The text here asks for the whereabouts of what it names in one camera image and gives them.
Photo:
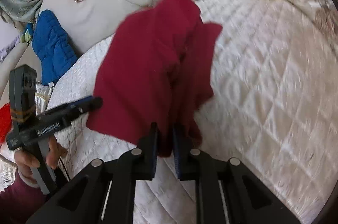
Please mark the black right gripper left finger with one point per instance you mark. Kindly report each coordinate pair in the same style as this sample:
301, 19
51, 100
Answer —
103, 192

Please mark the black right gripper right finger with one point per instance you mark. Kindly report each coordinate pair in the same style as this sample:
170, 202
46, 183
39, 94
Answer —
225, 191

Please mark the dark red garment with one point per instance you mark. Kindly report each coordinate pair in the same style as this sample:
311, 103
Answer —
156, 70

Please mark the person's left hand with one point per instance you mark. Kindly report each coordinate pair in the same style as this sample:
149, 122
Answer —
25, 160

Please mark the bright red cloth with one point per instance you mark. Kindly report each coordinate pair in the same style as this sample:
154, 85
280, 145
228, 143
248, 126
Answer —
5, 122

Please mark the silver gold-trimmed pillow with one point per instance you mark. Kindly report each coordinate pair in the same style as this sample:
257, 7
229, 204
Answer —
42, 97

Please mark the blue quilted jacket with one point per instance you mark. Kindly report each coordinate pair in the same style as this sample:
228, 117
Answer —
51, 45

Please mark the white quilted bedspread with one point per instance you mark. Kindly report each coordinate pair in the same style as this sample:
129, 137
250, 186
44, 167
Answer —
274, 78

